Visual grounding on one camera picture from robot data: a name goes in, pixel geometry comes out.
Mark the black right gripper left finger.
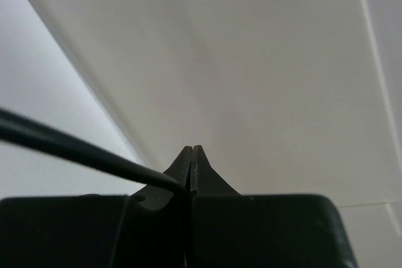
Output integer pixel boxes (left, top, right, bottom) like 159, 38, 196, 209
0, 145, 193, 268

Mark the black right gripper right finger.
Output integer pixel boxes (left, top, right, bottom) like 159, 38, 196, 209
190, 146, 357, 267

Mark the black headphone cable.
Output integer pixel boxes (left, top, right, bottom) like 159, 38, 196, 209
0, 107, 186, 195

